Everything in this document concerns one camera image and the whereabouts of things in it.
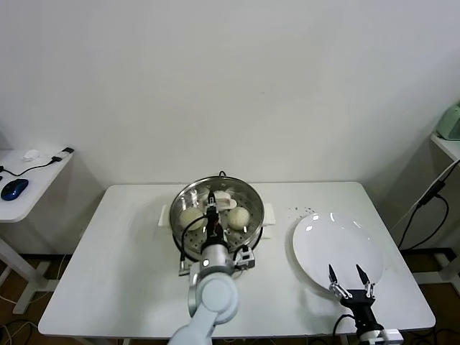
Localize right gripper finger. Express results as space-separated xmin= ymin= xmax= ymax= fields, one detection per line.
xmin=355 ymin=264 xmax=376 ymax=298
xmin=328 ymin=264 xmax=353 ymax=300

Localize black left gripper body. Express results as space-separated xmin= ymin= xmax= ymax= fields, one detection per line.
xmin=203 ymin=211 xmax=227 ymax=248

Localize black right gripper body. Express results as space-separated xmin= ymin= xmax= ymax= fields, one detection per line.
xmin=339 ymin=288 xmax=383 ymax=331

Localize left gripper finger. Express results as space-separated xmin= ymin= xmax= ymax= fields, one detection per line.
xmin=204 ymin=190 xmax=220 ymax=216

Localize glass lid with cream handle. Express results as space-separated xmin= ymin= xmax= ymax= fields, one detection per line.
xmin=169 ymin=175 xmax=266 ymax=254

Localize white steamed baozi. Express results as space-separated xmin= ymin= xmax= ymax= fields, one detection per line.
xmin=227 ymin=207 xmax=251 ymax=230
xmin=179 ymin=209 xmax=208 ymax=231

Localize perforated steel steamer basket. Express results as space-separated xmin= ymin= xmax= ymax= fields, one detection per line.
xmin=169 ymin=175 xmax=266 ymax=262

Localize white round plate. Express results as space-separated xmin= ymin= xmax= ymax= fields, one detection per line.
xmin=292 ymin=212 xmax=385 ymax=296

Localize cream electric cooker base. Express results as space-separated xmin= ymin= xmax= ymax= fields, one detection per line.
xmin=159 ymin=203 xmax=277 ymax=278

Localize brown crumbs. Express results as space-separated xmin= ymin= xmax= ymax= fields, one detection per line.
xmin=287 ymin=205 xmax=317 ymax=217

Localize white shelf table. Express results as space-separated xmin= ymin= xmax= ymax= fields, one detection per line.
xmin=413 ymin=132 xmax=460 ymax=285

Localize white side table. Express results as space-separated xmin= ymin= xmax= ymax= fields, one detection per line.
xmin=0 ymin=147 xmax=76 ymax=316

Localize mint green appliance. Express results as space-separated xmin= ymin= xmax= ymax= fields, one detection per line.
xmin=436 ymin=103 xmax=460 ymax=142

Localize blue computer mouse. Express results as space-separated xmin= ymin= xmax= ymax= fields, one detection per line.
xmin=1 ymin=178 xmax=30 ymax=201

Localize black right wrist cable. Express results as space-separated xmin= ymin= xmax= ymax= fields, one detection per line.
xmin=332 ymin=314 xmax=361 ymax=345

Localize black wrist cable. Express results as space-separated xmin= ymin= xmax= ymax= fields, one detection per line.
xmin=178 ymin=221 xmax=210 ymax=277
xmin=332 ymin=314 xmax=361 ymax=345

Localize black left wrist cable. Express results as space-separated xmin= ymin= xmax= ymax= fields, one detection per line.
xmin=178 ymin=221 xmax=210 ymax=277

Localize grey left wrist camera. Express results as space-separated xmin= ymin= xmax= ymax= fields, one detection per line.
xmin=233 ymin=246 xmax=257 ymax=270

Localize black hanging cable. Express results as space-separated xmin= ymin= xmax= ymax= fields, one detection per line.
xmin=397 ymin=195 xmax=451 ymax=251

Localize white cable with black adapter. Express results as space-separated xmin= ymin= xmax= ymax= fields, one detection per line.
xmin=390 ymin=160 xmax=457 ymax=233

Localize black desk cable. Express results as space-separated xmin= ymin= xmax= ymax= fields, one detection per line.
xmin=0 ymin=157 xmax=58 ymax=179

